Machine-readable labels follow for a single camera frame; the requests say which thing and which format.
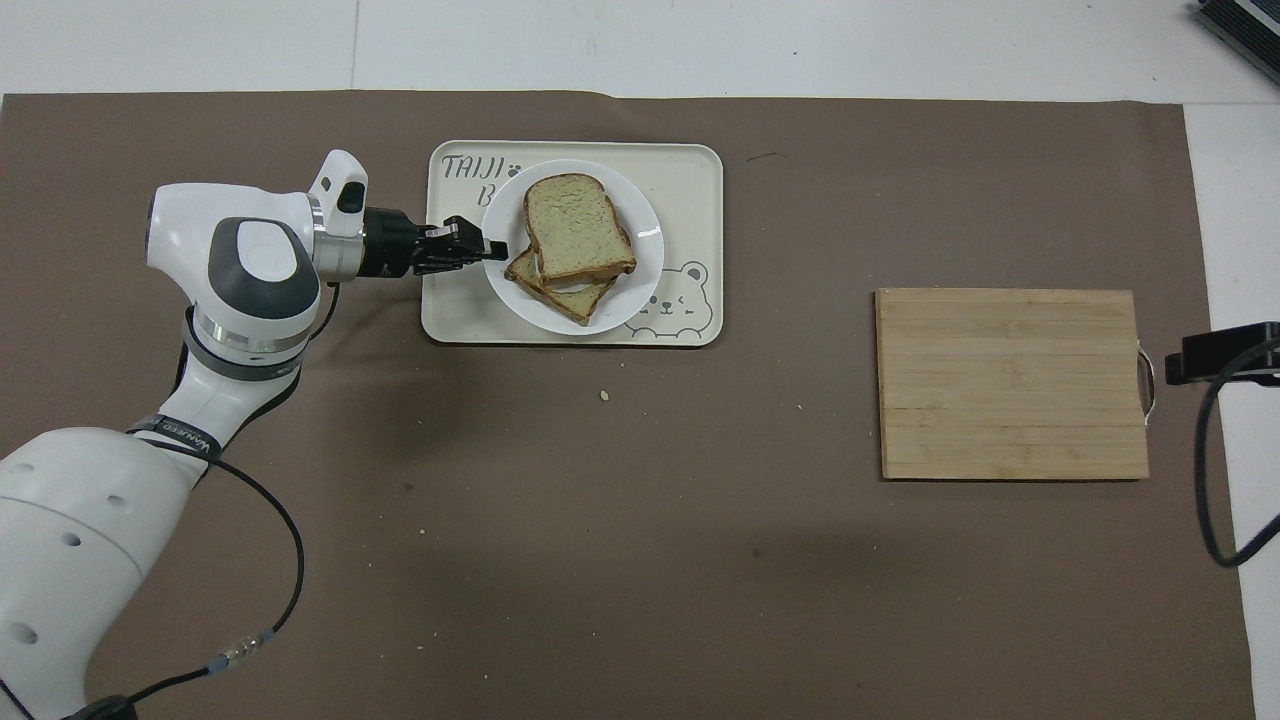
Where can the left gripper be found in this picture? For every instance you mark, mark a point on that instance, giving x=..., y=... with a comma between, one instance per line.
x=385, y=243

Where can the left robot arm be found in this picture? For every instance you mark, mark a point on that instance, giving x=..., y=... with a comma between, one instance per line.
x=250, y=260

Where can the white round plate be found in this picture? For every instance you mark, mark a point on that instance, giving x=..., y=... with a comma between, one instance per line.
x=640, y=270

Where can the toasted bread slice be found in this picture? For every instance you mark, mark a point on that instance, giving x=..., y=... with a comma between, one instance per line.
x=575, y=225
x=575, y=300

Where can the cream tray with bear print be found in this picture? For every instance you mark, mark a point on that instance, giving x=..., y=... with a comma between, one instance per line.
x=690, y=200

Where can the wooden cutting board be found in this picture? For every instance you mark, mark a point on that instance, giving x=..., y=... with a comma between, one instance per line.
x=1010, y=385

